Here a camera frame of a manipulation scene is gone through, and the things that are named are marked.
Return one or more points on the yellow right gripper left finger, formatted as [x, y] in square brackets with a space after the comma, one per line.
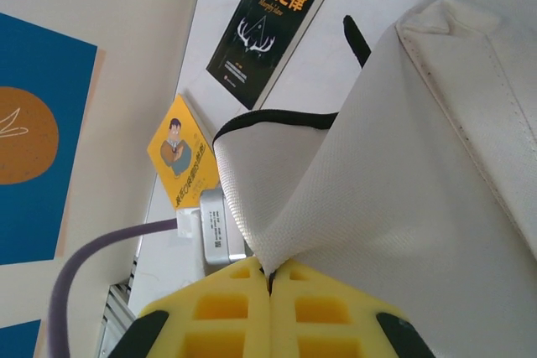
[218, 324]

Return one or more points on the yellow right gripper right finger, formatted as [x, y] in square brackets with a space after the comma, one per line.
[327, 324]

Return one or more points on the cream canvas backpack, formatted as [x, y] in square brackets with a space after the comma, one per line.
[398, 165]

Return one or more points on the small yellow cartoon man book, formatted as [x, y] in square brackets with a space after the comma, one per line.
[180, 152]

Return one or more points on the black book with antlers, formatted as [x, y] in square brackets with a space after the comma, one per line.
[268, 31]

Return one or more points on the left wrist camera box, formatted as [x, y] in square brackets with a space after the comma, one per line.
[216, 228]

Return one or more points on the aluminium table side rail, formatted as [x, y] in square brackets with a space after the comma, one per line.
[119, 320]

